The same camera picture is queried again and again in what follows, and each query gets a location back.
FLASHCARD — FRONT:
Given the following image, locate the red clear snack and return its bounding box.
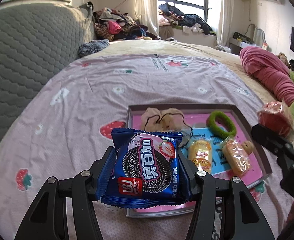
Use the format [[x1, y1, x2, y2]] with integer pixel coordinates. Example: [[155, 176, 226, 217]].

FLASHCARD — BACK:
[[257, 100, 294, 142]]

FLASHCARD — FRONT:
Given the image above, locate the yellow cake snack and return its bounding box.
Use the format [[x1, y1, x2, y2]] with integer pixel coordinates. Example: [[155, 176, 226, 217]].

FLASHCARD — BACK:
[[188, 139, 212, 173]]

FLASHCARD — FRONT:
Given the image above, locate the orange cracker pack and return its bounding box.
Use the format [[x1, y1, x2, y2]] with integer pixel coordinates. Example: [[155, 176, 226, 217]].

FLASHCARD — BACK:
[[221, 137, 251, 177]]

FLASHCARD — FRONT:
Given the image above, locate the blue oreo cookie packet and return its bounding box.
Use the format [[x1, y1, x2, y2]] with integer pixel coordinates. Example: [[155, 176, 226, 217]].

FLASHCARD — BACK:
[[100, 128, 190, 209]]

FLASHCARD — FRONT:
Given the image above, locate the walnut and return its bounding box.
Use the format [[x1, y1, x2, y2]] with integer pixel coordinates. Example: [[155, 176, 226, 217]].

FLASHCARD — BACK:
[[241, 140, 255, 155]]

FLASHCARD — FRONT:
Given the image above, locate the dark shallow box tray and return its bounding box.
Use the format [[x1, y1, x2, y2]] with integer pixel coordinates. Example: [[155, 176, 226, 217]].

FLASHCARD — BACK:
[[126, 104, 272, 218]]

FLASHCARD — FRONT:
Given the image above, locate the pink rolled blanket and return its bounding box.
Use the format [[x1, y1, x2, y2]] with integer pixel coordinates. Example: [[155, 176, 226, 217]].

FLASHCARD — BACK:
[[240, 46, 294, 106]]

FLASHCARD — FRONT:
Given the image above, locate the beige organza scrunchie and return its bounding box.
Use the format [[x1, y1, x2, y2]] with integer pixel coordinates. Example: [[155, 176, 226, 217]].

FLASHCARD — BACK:
[[140, 107, 193, 147]]

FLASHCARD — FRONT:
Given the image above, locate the pink strawberry print bedsheet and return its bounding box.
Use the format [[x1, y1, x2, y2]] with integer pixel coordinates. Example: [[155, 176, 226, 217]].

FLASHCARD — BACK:
[[0, 53, 294, 240]]

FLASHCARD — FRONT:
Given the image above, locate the small bedside desk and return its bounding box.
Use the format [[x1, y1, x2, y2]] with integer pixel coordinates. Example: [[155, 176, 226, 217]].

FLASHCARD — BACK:
[[229, 32, 269, 55]]

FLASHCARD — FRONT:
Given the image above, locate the right cream curtain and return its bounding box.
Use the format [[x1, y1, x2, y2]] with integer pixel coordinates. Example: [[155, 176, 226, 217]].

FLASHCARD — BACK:
[[216, 0, 235, 46]]

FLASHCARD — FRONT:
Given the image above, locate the cream curtain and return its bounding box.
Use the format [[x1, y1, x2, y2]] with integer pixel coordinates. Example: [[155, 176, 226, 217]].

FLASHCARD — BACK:
[[134, 0, 159, 36], [216, 0, 235, 46]]

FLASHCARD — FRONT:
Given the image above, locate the clothes pile on windowsill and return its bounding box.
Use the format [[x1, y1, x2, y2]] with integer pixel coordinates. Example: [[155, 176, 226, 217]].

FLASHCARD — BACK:
[[158, 2, 216, 36]]

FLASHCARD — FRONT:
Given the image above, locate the dark blue patterned cloth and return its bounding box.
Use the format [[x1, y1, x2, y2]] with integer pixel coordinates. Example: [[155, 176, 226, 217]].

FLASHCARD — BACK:
[[78, 39, 110, 58]]

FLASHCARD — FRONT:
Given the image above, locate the grey quilted headboard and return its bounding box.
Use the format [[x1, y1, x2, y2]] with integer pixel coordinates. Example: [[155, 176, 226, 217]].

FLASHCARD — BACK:
[[0, 3, 95, 142]]

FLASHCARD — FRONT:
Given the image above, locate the left cream curtain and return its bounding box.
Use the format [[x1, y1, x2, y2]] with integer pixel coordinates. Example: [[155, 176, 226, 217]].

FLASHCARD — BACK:
[[134, 0, 159, 36]]

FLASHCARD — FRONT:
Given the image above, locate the clothes pile beside bed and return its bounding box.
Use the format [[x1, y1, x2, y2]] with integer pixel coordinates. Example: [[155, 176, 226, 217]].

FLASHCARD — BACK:
[[80, 2, 161, 42]]

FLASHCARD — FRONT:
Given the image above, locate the green fuzzy hair tie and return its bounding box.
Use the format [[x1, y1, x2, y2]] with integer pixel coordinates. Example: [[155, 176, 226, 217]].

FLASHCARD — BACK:
[[206, 110, 237, 139]]

